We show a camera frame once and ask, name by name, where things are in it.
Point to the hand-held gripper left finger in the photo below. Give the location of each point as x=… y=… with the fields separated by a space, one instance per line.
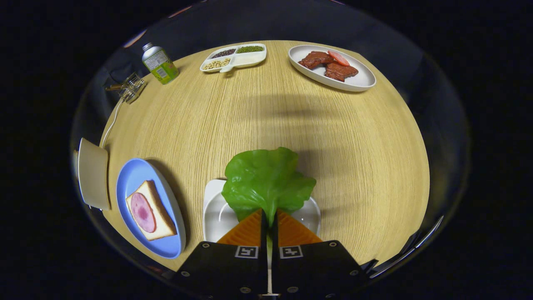
x=225 y=271

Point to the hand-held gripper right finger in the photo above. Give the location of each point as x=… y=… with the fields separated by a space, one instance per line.
x=316 y=271

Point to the green lettuce leaf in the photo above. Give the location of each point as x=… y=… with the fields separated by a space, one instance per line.
x=266 y=179

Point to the white square plate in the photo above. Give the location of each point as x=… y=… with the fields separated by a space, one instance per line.
x=214 y=216

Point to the white bread slice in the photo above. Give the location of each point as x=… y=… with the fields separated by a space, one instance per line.
x=164 y=225

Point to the pink ham slice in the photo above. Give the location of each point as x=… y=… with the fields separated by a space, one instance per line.
x=143 y=212

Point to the blue plate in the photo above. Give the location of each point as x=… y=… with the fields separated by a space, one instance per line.
x=133 y=175

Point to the white toaster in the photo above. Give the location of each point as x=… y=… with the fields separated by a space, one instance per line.
x=93 y=175

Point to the white oval plate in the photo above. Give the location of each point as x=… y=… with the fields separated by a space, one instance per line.
x=362 y=79

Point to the brown meat slice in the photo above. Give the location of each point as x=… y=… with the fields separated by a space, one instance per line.
x=341 y=71
x=314 y=59

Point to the pile of yellow soybeans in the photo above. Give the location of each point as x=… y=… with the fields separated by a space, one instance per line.
x=216 y=63

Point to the white divided dish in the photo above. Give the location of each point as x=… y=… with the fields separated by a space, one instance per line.
x=250 y=59

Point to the red ham slice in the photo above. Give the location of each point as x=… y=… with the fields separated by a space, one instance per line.
x=338 y=58

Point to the green drink bottle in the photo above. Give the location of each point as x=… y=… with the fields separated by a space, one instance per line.
x=160 y=66

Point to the pile of dark beans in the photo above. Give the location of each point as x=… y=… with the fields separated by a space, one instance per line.
x=223 y=53

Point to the pile of green beans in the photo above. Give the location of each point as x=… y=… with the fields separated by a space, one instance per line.
x=250 y=49

